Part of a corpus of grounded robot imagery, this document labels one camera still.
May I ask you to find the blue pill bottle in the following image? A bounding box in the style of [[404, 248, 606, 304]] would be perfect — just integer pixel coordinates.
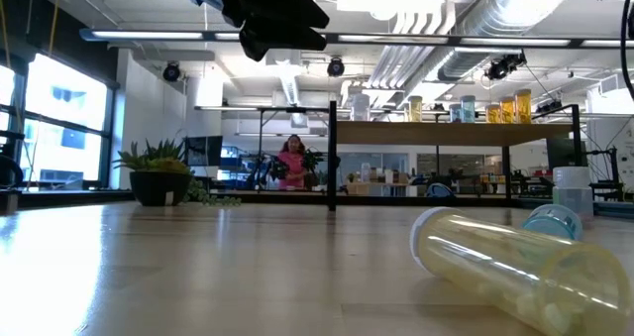
[[460, 95, 476, 124], [520, 203, 583, 242]]

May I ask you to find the clear jar with green pills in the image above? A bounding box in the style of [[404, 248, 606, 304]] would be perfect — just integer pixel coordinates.
[[552, 166, 594, 223]]

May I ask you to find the large pale yellow pill bottle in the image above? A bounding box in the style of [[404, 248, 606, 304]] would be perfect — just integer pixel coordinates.
[[409, 206, 634, 336]]

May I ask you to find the wooden shelf board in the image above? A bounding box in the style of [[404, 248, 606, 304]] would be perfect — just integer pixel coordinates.
[[339, 121, 576, 147]]

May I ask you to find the black ceiling spotlight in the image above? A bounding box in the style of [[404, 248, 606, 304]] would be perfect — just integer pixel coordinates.
[[161, 60, 182, 83], [326, 56, 346, 78]]

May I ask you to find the person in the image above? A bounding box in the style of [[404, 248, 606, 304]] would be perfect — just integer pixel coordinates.
[[275, 134, 309, 191]]

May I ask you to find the black computer monitor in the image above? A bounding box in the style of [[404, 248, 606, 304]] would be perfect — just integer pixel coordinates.
[[546, 137, 590, 171], [183, 135, 224, 168]]

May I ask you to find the wooden background table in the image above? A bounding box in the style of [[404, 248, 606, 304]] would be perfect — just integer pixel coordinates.
[[346, 180, 412, 197]]

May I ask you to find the potted succulent plant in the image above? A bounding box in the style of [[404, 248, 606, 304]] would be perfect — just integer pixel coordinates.
[[112, 138, 243, 208]]

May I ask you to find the blue round chair back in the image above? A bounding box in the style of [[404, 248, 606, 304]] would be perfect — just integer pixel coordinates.
[[426, 181, 456, 199]]

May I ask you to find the large window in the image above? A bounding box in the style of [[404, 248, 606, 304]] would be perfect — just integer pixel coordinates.
[[0, 53, 118, 191]]

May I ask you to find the black background table frame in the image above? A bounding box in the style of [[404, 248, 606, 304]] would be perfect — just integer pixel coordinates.
[[194, 105, 331, 193]]

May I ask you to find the black metal shelf frame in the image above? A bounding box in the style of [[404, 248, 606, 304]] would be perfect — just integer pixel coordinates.
[[327, 100, 585, 216]]

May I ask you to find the black overhead frame bar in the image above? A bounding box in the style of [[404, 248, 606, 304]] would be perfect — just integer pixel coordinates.
[[81, 28, 634, 49]]

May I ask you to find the black overhead camera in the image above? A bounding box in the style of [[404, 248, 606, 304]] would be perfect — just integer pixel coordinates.
[[484, 52, 527, 82]]

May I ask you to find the silver ventilation duct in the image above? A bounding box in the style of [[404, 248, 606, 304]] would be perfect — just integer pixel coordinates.
[[403, 0, 564, 104]]

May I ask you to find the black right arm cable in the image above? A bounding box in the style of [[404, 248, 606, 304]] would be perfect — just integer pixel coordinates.
[[620, 0, 634, 102]]

